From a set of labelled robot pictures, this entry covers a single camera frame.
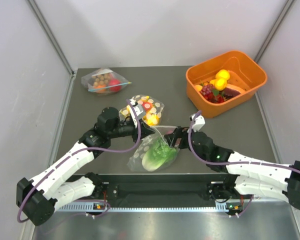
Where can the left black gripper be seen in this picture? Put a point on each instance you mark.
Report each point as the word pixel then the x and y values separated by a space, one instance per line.
pixel 145 129

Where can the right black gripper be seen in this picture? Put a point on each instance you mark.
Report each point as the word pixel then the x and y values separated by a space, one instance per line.
pixel 179 132

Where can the polka dot bag with vegetables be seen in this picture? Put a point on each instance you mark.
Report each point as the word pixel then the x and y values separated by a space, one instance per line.
pixel 134 163

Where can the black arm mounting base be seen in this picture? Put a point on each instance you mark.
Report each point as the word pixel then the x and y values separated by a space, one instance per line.
pixel 165 190

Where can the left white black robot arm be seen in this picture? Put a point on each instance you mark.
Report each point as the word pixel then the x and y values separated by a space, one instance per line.
pixel 41 196

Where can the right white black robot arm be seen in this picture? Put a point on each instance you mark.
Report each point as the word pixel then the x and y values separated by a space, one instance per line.
pixel 251 176

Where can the fake green lettuce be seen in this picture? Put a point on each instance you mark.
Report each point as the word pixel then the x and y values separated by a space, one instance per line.
pixel 158 155

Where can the polka dot bag with fruit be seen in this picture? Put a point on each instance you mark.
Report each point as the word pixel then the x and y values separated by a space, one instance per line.
pixel 152 107

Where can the fake red strawberries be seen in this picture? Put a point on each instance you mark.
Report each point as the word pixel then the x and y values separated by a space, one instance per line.
pixel 215 99

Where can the small orange fake fruit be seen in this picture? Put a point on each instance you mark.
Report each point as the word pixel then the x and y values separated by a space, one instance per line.
pixel 198 88

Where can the fake purple grapes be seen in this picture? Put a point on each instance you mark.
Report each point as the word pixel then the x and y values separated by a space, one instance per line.
pixel 206 89

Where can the clear bag with nuts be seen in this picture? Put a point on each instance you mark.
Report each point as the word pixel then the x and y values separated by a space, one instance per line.
pixel 104 81

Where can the fake meat slice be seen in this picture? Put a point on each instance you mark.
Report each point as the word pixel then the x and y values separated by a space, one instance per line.
pixel 233 90

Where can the yellow fake lemon lower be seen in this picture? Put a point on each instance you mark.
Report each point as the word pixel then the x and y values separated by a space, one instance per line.
pixel 220 84

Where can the yellow fake lemon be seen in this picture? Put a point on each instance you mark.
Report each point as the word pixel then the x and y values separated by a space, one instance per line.
pixel 223 74
pixel 220 84

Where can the yellow fake lemon upper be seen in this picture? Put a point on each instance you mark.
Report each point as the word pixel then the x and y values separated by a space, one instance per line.
pixel 223 74

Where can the orange plastic bin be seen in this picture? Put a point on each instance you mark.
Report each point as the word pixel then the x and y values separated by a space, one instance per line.
pixel 244 73

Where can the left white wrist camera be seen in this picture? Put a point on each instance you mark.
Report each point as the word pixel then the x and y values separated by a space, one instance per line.
pixel 136 110

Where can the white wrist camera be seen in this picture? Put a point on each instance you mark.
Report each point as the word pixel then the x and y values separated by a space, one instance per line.
pixel 136 110
pixel 198 122

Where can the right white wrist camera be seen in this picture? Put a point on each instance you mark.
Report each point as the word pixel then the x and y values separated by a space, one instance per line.
pixel 198 122

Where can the grey slotted cable duct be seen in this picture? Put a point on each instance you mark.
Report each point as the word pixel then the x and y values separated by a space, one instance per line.
pixel 98 207

